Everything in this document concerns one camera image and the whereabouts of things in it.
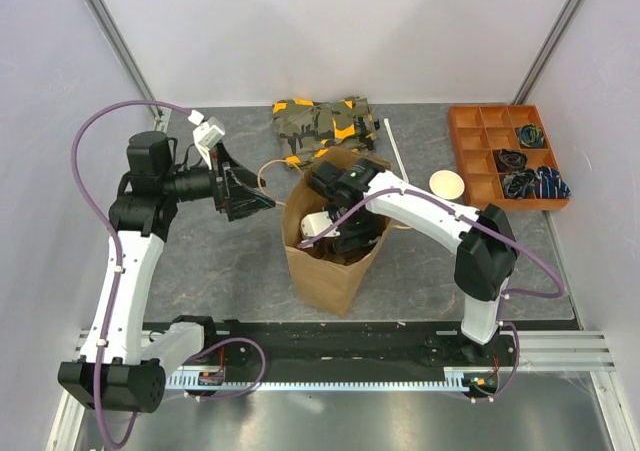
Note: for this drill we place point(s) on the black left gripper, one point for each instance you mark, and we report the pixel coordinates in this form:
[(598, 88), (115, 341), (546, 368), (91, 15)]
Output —
[(233, 196)]

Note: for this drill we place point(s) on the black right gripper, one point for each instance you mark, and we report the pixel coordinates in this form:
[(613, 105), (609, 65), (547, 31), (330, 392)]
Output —
[(348, 240)]

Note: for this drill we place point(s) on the brown paper bag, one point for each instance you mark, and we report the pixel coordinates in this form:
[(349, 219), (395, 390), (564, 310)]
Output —
[(322, 278)]

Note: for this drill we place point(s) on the white paper straw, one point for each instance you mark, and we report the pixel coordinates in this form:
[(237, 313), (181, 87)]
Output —
[(395, 150)]

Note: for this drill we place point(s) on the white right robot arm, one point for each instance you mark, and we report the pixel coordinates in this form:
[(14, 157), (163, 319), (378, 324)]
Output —
[(482, 241)]

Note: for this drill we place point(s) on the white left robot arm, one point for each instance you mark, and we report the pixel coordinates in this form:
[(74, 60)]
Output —
[(114, 370)]

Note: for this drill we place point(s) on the camouflage folded cloth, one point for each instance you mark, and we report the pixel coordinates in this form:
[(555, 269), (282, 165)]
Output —
[(307, 129)]

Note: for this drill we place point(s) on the orange compartment tray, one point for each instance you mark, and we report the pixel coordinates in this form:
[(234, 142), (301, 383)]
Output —
[(476, 131)]

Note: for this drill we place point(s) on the dark brown rolled sock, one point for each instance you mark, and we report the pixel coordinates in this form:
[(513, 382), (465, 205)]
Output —
[(508, 160)]

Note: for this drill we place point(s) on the grey patterned rolled sock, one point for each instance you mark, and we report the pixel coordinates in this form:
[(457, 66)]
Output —
[(520, 184)]

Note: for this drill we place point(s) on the blue striped rolled sock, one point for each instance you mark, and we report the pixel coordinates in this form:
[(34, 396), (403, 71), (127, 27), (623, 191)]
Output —
[(550, 184)]

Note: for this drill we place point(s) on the green blue rolled sock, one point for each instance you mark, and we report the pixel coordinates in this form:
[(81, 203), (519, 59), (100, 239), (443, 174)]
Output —
[(531, 136)]

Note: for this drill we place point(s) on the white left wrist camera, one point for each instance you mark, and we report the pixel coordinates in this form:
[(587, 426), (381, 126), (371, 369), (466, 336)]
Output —
[(206, 136)]

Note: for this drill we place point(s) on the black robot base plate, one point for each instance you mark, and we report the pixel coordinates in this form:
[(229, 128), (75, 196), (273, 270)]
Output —
[(353, 351)]

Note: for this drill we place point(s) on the white slotted cable duct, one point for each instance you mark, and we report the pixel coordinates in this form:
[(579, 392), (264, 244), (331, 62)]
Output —
[(193, 379)]

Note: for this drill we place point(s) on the aluminium frame rail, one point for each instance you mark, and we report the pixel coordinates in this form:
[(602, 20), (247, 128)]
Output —
[(564, 351)]

